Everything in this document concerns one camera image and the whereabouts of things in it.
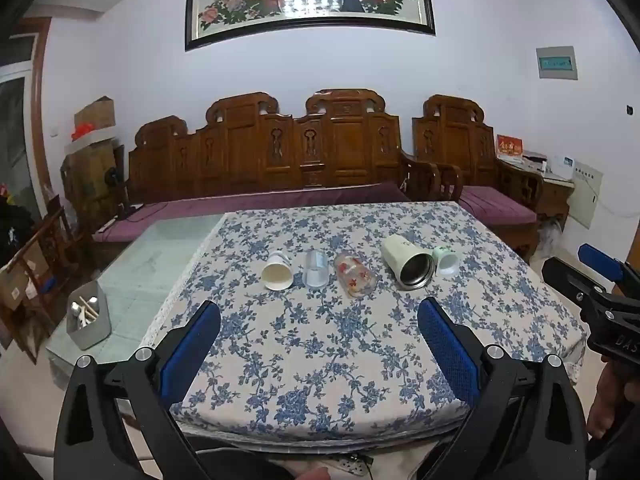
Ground carved wooden armchair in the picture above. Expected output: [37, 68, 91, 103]
[406, 94, 546, 263]

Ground wall electrical panel box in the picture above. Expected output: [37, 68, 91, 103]
[536, 45, 579, 81]

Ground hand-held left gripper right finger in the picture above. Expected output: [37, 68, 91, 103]
[416, 296, 591, 480]

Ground cardboard box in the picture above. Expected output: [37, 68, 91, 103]
[74, 95, 116, 134]

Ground grey utensil holder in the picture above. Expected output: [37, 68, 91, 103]
[66, 281, 112, 351]

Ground clear glass cup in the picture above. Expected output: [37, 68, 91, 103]
[302, 250, 329, 289]

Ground red floral glass cup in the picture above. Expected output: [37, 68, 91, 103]
[333, 252, 378, 300]

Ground black standing fan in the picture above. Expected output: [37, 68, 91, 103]
[102, 166, 132, 222]

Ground wooden chopsticks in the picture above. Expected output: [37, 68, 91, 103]
[74, 296, 101, 328]

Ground carved wooden sofa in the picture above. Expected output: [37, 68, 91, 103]
[127, 89, 417, 241]

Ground person's right hand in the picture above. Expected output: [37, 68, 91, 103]
[586, 355, 640, 442]

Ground white perforated slipper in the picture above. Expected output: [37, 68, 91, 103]
[330, 452, 375, 477]

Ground blue floral tablecloth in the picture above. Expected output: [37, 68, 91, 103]
[140, 201, 588, 443]

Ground stacked cardboard boxes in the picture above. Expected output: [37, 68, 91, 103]
[61, 138, 126, 222]

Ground short purple seat cushion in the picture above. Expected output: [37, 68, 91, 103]
[457, 185, 539, 227]

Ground red gift box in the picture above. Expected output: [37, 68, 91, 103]
[495, 134, 524, 159]

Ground long purple seat cushion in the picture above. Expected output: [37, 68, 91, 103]
[92, 182, 412, 244]

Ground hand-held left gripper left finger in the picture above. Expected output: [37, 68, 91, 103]
[54, 301, 222, 480]

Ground white wall panel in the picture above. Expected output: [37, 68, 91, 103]
[567, 157, 604, 232]

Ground white paper cup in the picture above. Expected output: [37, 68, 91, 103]
[261, 253, 294, 291]

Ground small light green cup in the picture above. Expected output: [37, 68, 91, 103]
[432, 246, 460, 279]

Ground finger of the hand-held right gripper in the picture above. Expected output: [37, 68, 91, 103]
[542, 257, 608, 307]
[578, 243, 640, 292]

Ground small wooden chair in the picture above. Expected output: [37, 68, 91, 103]
[7, 199, 87, 363]

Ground white device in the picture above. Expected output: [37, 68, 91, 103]
[520, 152, 575, 181]

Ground wooden side table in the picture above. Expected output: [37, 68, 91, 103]
[497, 157, 574, 233]

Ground wooden door frame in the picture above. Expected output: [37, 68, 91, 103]
[0, 16, 54, 213]

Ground pale green steel-lined cup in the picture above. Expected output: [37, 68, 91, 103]
[382, 233, 435, 291]

